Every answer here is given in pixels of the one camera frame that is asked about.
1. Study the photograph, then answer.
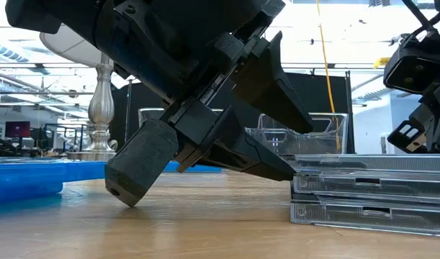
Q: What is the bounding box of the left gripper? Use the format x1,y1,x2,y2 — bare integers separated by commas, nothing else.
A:
96,0,287,209

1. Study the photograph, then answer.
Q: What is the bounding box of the blue jewel case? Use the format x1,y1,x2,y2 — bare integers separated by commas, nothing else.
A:
0,159,109,182
164,160,223,174
0,178,65,205

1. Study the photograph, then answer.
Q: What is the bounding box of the clear plastic bin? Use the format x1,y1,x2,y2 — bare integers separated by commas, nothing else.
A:
138,106,225,130
245,112,349,156

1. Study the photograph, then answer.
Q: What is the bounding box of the clear jewel case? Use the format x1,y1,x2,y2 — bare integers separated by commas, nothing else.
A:
279,153,440,173
290,170,440,206
289,199,440,238

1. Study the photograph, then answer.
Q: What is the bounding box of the black backdrop curtain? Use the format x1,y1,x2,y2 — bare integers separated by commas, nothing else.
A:
109,71,356,166

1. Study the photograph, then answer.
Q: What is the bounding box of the backdrop stand pole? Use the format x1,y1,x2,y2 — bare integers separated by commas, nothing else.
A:
344,71,353,155
124,78,133,143

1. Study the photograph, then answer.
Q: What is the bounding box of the white shade silver table lamp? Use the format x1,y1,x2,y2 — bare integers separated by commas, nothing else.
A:
39,23,119,162

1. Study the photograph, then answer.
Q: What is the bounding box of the black metal rack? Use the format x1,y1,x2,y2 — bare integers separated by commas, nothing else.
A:
42,122,91,142

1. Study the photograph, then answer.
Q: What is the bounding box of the dark red monitor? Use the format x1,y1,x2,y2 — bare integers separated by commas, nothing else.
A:
4,120,32,139

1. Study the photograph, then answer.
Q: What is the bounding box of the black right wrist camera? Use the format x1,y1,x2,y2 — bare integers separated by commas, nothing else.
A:
382,45,440,96

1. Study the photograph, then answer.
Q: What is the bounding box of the yellow cable tag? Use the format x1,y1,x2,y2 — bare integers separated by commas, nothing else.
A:
372,56,392,70

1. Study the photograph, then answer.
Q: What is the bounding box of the yellow hanging cable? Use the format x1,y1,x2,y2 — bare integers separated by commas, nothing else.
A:
315,0,342,153

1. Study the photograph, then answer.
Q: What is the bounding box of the metal frame crossbar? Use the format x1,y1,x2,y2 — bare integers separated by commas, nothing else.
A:
0,61,386,71

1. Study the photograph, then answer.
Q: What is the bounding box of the black camera cable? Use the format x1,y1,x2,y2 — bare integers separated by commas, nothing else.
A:
400,0,440,41

